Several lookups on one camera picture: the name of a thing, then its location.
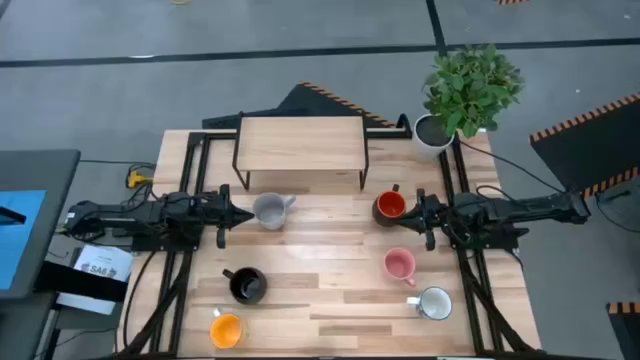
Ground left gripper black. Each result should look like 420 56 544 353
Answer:
199 183 256 250

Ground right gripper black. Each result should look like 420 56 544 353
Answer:
397 188 452 252

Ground grey coffee mug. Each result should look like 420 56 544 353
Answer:
252 191 297 232

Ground black coffee mug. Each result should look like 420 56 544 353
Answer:
221 266 269 306

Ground pink coffee mug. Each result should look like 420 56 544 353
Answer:
383 247 418 288

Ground white coffee mug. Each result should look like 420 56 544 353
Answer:
406 285 454 322

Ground orange coffee mug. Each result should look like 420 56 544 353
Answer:
208 307 245 350

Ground white plant pot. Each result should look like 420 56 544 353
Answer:
412 113 457 161

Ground wooden shelf riser black legs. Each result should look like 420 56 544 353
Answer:
231 113 371 192

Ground yellow plug connector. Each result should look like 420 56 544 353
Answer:
126 169 153 190

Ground black board orange striped edge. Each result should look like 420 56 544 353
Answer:
201 81 397 131
529 92 640 200
605 301 640 360

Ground green leafy plant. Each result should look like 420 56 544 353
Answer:
422 43 526 140

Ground white printed paper sheet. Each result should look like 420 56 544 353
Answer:
72 244 135 282

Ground white flat box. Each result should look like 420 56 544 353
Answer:
55 291 119 317

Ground black side desk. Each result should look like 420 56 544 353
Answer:
0 148 82 301

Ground blue screen panel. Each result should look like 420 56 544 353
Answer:
0 188 48 292

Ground black aluminium table frame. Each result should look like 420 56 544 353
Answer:
118 113 547 359

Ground black cable by plant pot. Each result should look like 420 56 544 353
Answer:
457 139 567 195

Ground black cable beside table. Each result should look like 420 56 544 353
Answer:
121 249 157 351

